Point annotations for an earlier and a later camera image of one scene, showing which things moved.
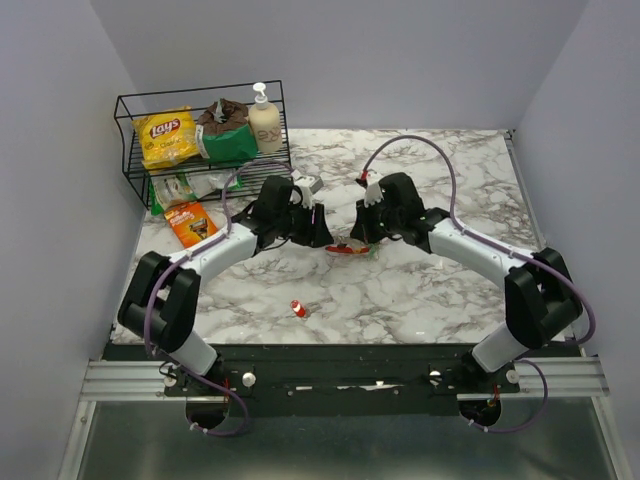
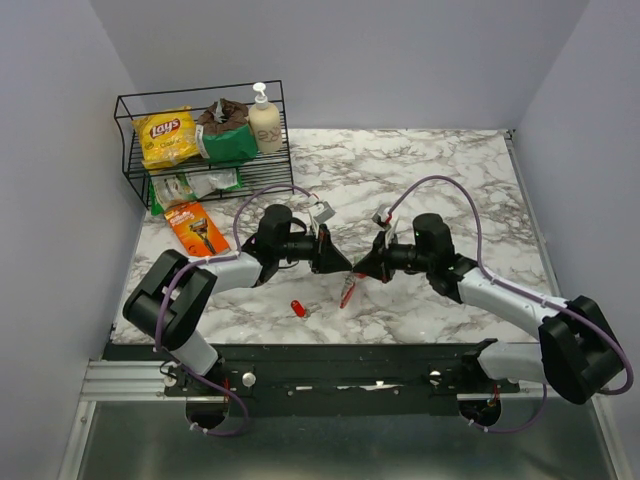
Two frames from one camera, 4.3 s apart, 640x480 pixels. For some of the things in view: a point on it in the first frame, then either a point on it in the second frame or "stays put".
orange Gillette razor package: x=191 y=223 stays put
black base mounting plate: x=326 y=379 stays put
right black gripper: x=361 y=229 -> x=377 y=263
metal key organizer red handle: x=343 y=248 -> x=347 y=294
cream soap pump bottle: x=265 y=123 stays put
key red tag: x=297 y=307 stays put
